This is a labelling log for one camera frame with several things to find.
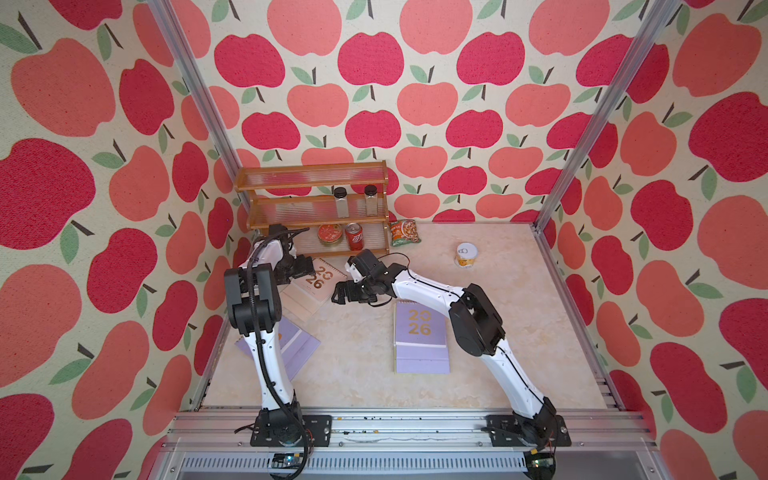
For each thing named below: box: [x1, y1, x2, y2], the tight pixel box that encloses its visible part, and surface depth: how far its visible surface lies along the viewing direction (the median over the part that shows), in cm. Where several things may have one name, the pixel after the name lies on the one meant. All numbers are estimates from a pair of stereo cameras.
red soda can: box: [345, 222, 364, 251], surface depth 107 cm
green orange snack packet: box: [389, 219, 421, 247], surface depth 117 cm
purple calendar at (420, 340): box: [394, 300, 450, 374], surface depth 86 cm
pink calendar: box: [278, 257, 348, 315], surface depth 103 cm
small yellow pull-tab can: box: [456, 242, 479, 268], surface depth 108 cm
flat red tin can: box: [317, 224, 343, 244], surface depth 114 cm
